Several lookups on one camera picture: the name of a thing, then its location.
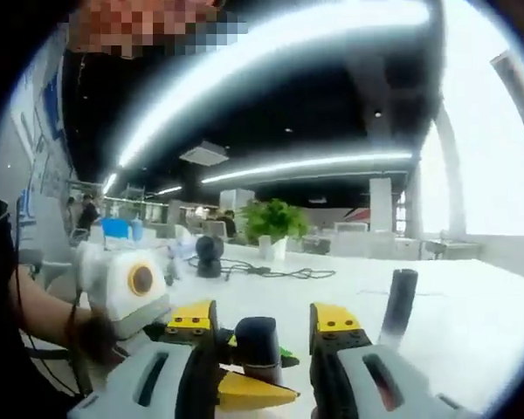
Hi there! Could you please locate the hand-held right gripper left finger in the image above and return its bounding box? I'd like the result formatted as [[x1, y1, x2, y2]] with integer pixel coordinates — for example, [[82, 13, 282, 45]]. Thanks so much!
[[67, 299, 222, 419]]

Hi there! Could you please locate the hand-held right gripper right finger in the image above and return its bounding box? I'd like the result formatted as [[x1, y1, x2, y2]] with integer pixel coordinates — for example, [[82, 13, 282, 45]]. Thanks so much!
[[308, 302, 472, 419]]

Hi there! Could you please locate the short dark cosmetic bottle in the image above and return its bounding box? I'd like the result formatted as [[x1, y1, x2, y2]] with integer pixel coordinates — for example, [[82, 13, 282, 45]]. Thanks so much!
[[243, 361, 286, 388]]

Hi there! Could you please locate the black bottle cap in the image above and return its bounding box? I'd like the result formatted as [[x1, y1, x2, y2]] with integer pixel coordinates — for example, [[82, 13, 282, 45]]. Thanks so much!
[[234, 316, 280, 367]]

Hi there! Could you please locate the tall dark cosmetic bottle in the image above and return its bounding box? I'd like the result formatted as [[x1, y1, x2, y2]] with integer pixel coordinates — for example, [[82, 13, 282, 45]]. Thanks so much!
[[376, 269, 419, 350]]

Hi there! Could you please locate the small green black object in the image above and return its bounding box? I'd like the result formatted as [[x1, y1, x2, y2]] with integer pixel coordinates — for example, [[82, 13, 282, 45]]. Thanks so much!
[[278, 346, 300, 368]]

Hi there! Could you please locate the blue box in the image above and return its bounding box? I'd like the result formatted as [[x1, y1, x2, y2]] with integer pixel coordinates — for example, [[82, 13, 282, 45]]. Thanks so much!
[[100, 217, 134, 241]]

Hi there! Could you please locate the white table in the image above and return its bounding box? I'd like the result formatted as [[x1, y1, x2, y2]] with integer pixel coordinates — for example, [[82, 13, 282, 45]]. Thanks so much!
[[76, 237, 524, 419]]

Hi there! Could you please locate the pale crumpled bag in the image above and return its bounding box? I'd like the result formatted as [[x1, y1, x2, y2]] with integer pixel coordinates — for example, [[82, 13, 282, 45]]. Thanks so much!
[[169, 224, 202, 263]]

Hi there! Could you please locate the metal rack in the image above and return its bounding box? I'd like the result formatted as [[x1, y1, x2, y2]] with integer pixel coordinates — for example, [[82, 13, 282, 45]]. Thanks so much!
[[124, 182, 148, 217]]

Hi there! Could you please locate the person in black shirt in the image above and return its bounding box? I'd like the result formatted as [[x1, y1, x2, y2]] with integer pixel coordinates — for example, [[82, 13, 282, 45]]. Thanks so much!
[[0, 194, 84, 419]]

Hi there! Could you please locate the green plant in white pot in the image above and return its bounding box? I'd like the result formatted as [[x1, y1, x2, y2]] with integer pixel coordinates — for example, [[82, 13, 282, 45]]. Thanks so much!
[[239, 198, 311, 263]]

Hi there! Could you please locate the steel sink counter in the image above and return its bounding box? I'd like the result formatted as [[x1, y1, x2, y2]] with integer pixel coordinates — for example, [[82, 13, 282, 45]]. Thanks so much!
[[423, 237, 482, 261]]

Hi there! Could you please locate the white office furniture row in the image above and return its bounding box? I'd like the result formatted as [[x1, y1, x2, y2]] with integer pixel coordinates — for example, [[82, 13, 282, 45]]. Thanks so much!
[[303, 220, 420, 258]]

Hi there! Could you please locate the ceiling air vent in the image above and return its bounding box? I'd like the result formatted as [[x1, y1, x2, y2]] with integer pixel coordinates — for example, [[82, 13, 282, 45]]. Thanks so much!
[[178, 145, 229, 167]]

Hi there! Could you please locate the white pillar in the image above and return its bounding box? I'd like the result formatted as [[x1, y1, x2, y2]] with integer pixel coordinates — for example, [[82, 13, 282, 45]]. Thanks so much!
[[369, 177, 394, 232]]

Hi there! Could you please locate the black round camera device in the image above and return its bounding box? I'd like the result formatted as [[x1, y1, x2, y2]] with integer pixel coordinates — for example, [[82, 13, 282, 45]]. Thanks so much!
[[195, 234, 225, 278]]

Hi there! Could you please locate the black table cable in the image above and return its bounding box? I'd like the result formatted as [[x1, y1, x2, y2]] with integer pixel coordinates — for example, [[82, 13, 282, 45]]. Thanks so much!
[[220, 257, 336, 283]]

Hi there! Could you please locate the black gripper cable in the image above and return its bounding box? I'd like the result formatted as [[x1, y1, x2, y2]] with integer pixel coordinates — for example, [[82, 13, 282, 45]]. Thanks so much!
[[8, 198, 88, 398]]

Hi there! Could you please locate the blue white wall poster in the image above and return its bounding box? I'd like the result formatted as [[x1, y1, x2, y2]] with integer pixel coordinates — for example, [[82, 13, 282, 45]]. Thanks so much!
[[8, 43, 78, 228]]

